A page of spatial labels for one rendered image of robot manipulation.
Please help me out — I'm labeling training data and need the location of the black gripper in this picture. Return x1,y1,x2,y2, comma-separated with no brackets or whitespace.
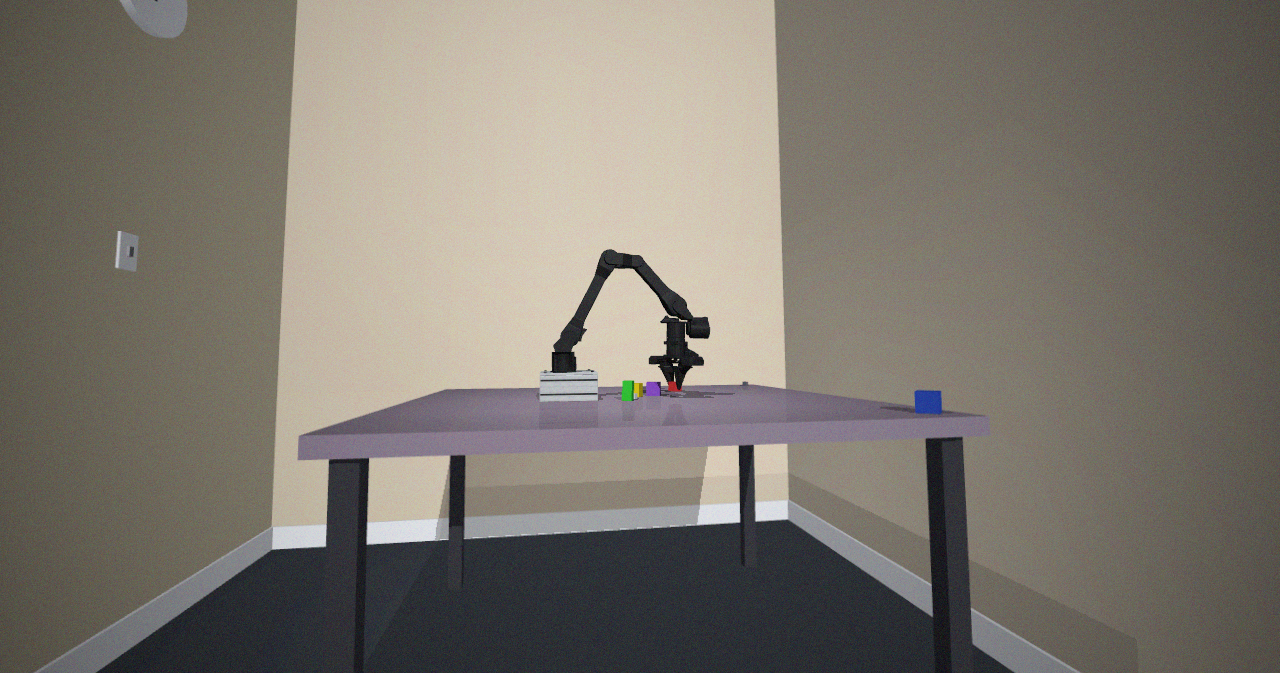
649,338,704,389

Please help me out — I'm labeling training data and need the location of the blue cube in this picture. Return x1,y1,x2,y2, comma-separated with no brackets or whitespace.
914,390,942,415

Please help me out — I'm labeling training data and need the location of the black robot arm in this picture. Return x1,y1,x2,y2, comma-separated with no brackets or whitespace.
550,249,710,374

